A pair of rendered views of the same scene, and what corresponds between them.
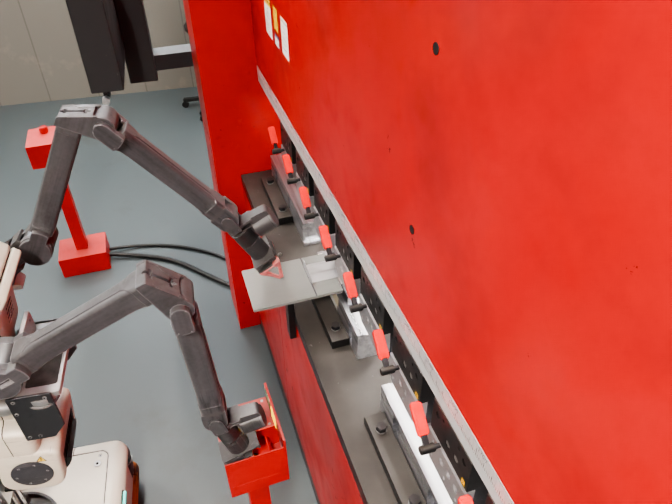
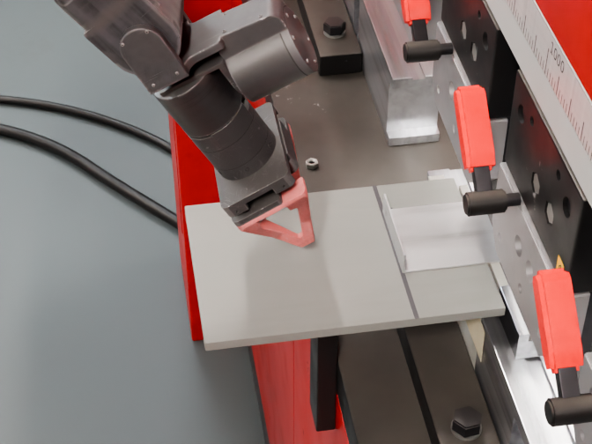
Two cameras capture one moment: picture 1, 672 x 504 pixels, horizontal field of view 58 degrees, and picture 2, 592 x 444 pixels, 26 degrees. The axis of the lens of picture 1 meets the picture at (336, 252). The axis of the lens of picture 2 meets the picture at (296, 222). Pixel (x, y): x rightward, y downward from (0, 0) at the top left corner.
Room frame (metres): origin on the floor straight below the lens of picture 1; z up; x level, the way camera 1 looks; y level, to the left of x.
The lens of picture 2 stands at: (0.50, 0.05, 1.80)
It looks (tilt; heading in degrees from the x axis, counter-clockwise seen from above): 42 degrees down; 8
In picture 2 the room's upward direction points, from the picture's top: straight up
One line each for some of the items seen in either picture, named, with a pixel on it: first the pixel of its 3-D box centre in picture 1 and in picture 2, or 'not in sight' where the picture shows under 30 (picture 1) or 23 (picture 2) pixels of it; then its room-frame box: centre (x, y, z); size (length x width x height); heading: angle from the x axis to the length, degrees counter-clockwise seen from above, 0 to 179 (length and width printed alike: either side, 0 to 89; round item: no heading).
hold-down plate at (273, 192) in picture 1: (276, 199); (320, 0); (1.95, 0.22, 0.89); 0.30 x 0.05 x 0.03; 17
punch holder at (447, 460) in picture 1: (466, 450); not in sight; (0.65, -0.24, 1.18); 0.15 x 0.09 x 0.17; 17
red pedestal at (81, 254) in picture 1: (66, 201); not in sight; (2.68, 1.41, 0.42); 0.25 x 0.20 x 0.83; 107
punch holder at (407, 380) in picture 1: (422, 371); not in sight; (0.84, -0.18, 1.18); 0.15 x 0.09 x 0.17; 17
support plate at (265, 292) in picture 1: (291, 281); (337, 258); (1.35, 0.13, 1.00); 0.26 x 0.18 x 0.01; 107
